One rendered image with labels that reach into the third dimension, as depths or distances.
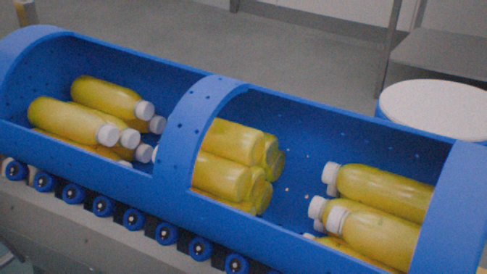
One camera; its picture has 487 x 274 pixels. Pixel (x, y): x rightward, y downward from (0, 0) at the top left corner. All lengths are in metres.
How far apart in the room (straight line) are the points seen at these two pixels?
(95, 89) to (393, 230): 0.65
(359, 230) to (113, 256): 0.51
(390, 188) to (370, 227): 0.10
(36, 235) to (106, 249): 0.18
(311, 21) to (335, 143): 3.60
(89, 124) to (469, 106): 0.85
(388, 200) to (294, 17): 3.82
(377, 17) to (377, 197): 3.53
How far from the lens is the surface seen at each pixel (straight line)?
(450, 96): 1.36
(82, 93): 1.13
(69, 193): 1.09
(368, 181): 0.86
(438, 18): 4.22
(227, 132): 0.87
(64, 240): 1.15
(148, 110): 1.07
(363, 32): 4.39
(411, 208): 0.85
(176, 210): 0.85
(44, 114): 1.07
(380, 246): 0.78
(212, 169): 0.86
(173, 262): 0.98
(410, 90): 1.35
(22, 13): 1.71
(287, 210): 1.01
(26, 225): 1.22
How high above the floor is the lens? 1.63
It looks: 33 degrees down
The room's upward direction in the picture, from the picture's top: 2 degrees clockwise
